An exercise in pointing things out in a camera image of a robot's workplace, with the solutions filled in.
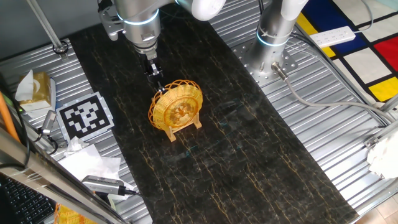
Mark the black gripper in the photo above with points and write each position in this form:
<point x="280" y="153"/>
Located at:
<point x="153" y="70"/>

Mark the round yellow woven basket dish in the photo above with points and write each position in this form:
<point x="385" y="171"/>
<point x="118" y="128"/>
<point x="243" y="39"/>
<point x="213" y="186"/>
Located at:
<point x="177" y="107"/>

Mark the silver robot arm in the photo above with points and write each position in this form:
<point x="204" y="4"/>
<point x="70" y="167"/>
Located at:
<point x="270" y="31"/>

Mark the wooden dish rack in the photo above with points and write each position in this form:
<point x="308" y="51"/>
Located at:
<point x="169" y="135"/>

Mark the black white marker board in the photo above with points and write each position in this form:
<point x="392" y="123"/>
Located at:
<point x="84" y="117"/>

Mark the black marble pattern mat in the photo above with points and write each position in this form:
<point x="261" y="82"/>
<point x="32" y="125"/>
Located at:
<point x="233" y="155"/>

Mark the flat white paper sheet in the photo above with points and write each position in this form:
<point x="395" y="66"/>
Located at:
<point x="90" y="163"/>

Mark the crumpled white tissue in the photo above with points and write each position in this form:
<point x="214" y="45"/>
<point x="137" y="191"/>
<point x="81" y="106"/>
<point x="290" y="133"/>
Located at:
<point x="74" y="145"/>

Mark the small grey clamp device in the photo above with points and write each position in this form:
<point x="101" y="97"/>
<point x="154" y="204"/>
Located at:
<point x="48" y="121"/>

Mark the yellow tissue box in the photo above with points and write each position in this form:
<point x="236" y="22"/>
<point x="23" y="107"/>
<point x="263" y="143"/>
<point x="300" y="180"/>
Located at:
<point x="38" y="90"/>

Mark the metal stand pole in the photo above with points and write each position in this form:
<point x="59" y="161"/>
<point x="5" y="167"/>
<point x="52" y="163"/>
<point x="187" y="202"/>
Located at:
<point x="46" y="26"/>

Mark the orange tube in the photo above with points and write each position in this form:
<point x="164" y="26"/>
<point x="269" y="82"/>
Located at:
<point x="7" y="119"/>

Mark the black keyboard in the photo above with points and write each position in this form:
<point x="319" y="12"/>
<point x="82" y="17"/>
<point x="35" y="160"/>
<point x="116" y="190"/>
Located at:
<point x="25" y="202"/>

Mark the white power strip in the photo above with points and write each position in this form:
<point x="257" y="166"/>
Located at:
<point x="332" y="36"/>

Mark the colourful block pattern cloth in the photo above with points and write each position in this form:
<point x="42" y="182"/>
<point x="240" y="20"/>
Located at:
<point x="367" y="62"/>

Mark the white cloth bundle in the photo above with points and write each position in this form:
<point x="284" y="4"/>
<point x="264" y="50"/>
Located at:
<point x="384" y="157"/>

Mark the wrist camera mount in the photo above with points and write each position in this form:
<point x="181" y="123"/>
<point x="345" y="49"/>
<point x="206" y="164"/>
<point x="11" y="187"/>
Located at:
<point x="109" y="21"/>

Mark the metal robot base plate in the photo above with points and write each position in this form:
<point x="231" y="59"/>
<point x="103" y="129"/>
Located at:
<point x="242" y="56"/>

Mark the grey camera on stand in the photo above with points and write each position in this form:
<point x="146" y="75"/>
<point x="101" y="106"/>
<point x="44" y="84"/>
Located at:
<point x="102" y="184"/>

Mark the aluminium frame bar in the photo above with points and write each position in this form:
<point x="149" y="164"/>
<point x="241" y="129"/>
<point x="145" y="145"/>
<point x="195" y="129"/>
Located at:
<point x="31" y="168"/>

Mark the aluminium profile post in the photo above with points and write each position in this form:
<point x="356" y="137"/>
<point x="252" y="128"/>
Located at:
<point x="388" y="127"/>

